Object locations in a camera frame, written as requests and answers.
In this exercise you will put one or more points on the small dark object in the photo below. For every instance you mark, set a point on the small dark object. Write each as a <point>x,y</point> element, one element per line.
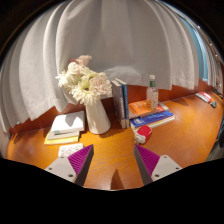
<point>213,104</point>

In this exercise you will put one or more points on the dark upright book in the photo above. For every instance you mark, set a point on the dark upright book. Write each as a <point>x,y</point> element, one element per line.
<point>117,103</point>

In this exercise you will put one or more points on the grey flat book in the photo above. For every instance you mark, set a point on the grey flat book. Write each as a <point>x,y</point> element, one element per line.
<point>61,134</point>

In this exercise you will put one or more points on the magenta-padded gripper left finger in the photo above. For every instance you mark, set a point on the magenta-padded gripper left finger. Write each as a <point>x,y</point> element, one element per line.
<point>61,168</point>

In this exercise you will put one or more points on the red and white charger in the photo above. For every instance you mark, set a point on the red and white charger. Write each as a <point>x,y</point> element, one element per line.
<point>144,134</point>

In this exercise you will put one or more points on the blue flat book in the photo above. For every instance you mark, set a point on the blue flat book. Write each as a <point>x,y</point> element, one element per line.
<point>151,119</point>

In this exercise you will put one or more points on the white flat book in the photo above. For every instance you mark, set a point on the white flat book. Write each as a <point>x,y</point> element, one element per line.
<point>68,121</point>

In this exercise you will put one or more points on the white curtain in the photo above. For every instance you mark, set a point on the white curtain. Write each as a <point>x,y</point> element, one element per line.
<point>110,36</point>

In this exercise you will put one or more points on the orange flat book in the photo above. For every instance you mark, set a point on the orange flat book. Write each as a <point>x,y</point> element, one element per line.
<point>140,108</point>

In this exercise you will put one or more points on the yellow flat book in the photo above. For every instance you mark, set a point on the yellow flat book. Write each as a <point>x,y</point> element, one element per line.
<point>60,141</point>

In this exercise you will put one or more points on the small red and white box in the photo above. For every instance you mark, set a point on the small red and white box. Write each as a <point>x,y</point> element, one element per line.
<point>204,97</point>

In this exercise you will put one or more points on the blue curtain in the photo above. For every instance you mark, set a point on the blue curtain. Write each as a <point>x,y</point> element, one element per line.
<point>199,50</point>

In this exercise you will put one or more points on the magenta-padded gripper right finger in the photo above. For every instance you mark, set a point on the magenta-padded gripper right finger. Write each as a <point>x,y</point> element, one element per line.
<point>165,166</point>

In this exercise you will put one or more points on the blue upright book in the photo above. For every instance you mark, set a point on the blue upright book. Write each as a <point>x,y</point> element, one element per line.
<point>126,100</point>

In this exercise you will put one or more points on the clear plastic bottle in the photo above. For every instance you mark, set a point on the clear plastic bottle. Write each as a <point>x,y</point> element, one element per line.
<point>152,93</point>

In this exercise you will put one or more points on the white flower bouquet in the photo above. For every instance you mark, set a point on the white flower bouquet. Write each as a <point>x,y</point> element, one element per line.
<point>85,85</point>

